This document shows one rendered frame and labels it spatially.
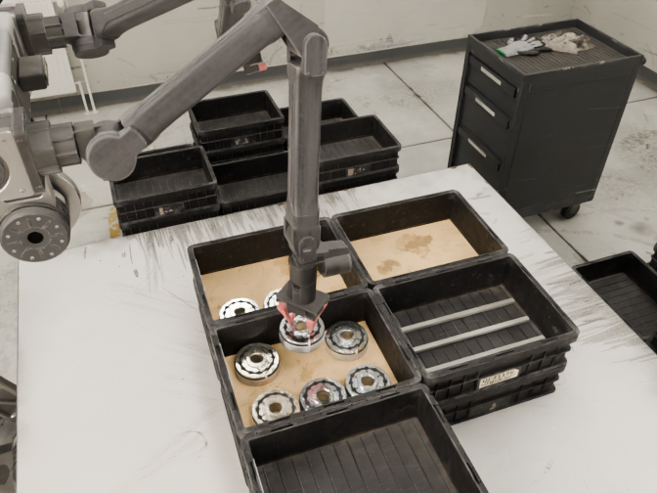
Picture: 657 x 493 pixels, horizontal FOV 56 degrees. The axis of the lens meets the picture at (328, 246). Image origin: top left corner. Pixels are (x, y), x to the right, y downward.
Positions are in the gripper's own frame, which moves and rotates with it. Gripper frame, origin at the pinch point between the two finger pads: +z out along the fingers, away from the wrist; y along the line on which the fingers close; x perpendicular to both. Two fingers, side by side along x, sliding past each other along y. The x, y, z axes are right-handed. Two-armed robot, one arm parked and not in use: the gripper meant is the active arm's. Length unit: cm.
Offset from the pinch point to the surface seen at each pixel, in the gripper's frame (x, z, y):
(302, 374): 4.3, 11.3, -2.8
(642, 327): -111, 62, -85
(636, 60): -203, 0, -52
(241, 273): -18.1, 11.7, 28.2
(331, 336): -6.6, 7.8, -4.8
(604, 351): -48, 21, -67
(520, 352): -15.8, -0.4, -46.2
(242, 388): 14.1, 11.8, 7.3
